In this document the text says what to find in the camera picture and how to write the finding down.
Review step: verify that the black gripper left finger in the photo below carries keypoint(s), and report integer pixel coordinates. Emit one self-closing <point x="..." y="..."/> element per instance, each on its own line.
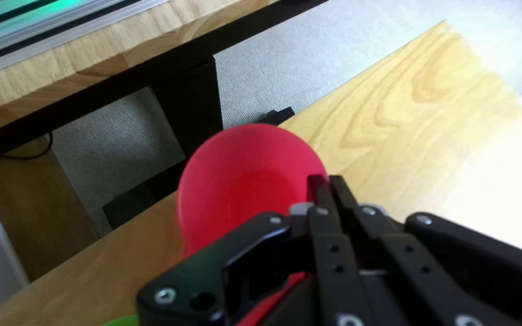
<point x="212" y="278"/>

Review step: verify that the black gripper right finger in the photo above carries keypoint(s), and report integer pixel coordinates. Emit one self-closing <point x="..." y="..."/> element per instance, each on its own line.
<point x="453" y="266"/>

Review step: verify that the pink plastic cup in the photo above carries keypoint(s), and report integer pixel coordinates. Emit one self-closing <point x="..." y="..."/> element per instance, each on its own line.
<point x="236" y="175"/>

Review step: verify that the small black clamp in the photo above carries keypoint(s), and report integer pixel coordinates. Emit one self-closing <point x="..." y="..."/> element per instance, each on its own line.
<point x="275" y="115"/>

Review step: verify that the brown wooden panel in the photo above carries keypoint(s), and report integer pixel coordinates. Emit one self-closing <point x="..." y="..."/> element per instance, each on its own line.
<point x="31" y="211"/>

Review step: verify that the light wood stand board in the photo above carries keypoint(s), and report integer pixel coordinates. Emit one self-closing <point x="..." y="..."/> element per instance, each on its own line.
<point x="91" y="66"/>

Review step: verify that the aluminium rail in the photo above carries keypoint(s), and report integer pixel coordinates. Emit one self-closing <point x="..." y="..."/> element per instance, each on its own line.
<point x="31" y="28"/>

